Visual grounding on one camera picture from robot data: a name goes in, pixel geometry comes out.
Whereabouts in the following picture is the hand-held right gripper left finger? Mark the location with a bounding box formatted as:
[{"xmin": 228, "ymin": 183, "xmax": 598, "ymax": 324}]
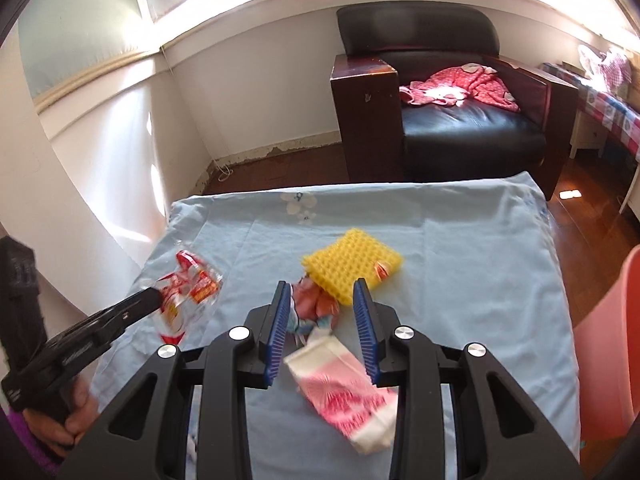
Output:
[{"xmin": 57, "ymin": 280, "xmax": 293, "ymax": 480}]

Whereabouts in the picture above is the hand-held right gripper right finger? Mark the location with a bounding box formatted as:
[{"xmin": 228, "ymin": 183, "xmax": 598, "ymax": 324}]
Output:
[{"xmin": 352, "ymin": 276, "xmax": 587, "ymax": 480}]

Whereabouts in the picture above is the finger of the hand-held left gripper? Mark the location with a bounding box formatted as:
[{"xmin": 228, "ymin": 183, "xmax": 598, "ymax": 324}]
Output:
[{"xmin": 94, "ymin": 286, "xmax": 166, "ymax": 339}]

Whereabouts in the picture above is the clear plastic wrapper red print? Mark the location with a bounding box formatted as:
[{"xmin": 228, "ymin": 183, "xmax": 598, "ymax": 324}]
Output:
[{"xmin": 149, "ymin": 249, "xmax": 224, "ymax": 346}]

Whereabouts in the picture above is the white pink plastic bag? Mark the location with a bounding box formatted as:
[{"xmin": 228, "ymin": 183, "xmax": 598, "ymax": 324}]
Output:
[{"xmin": 283, "ymin": 332, "xmax": 401, "ymax": 456}]

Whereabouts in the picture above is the pink plastic bucket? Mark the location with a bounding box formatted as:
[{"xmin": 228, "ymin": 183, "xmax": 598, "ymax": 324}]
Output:
[{"xmin": 572, "ymin": 244, "xmax": 640, "ymax": 442}]

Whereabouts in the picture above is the person's left forearm purple sleeve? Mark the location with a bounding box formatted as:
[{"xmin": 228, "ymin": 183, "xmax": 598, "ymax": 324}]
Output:
[{"xmin": 0, "ymin": 404, "xmax": 62, "ymax": 477}]

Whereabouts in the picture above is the person's left hand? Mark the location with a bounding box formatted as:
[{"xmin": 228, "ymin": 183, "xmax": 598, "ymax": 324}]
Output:
[{"xmin": 22, "ymin": 376, "xmax": 102, "ymax": 457}]

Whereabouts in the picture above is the pink printed wrapper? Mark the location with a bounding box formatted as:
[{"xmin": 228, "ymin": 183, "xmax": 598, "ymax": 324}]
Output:
[{"xmin": 289, "ymin": 277, "xmax": 344, "ymax": 334}]

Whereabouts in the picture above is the large yellow foam net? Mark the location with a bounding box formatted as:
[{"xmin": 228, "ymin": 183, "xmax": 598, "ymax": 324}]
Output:
[{"xmin": 301, "ymin": 229, "xmax": 404, "ymax": 307}]

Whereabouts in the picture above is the light blue cloth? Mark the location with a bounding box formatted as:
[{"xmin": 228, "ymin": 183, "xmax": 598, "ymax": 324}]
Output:
[{"xmin": 92, "ymin": 170, "xmax": 584, "ymax": 480}]

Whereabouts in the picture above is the black leather armchair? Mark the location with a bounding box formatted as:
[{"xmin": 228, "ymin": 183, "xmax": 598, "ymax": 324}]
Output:
[{"xmin": 329, "ymin": 3, "xmax": 580, "ymax": 201}]

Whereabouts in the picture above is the pink dotted garment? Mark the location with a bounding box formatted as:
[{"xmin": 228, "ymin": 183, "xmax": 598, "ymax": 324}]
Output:
[{"xmin": 398, "ymin": 62, "xmax": 521, "ymax": 114}]

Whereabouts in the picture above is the frosted window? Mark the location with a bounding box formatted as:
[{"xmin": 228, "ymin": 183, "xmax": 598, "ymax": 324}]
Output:
[{"xmin": 17, "ymin": 0, "xmax": 556, "ymax": 107}]

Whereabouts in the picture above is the white cabinet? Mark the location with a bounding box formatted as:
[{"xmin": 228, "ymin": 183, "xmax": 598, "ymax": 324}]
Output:
[{"xmin": 569, "ymin": 107, "xmax": 614, "ymax": 160}]

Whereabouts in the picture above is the table with checked cloth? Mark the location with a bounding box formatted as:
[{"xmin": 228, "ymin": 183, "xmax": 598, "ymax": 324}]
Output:
[{"xmin": 539, "ymin": 62, "xmax": 640, "ymax": 214}]

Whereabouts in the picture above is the pink checkered bag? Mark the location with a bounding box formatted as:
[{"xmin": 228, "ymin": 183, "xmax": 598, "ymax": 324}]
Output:
[{"xmin": 600, "ymin": 47, "xmax": 634, "ymax": 94}]

